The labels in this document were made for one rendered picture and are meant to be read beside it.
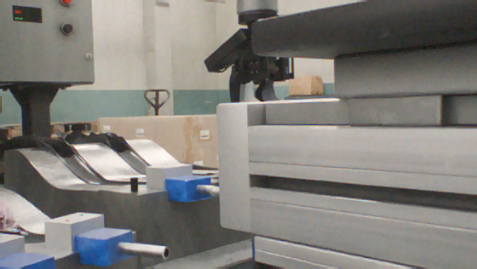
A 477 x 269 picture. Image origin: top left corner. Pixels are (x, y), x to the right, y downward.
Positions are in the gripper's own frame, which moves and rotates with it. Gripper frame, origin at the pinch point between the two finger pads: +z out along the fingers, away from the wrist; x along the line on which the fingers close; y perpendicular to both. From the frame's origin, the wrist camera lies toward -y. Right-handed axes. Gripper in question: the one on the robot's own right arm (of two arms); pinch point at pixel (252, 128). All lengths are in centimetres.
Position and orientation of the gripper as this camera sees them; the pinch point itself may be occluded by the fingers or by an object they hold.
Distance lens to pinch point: 104.5
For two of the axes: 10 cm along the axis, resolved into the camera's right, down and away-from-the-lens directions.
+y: 7.2, 0.1, -7.0
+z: 0.3, 10.0, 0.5
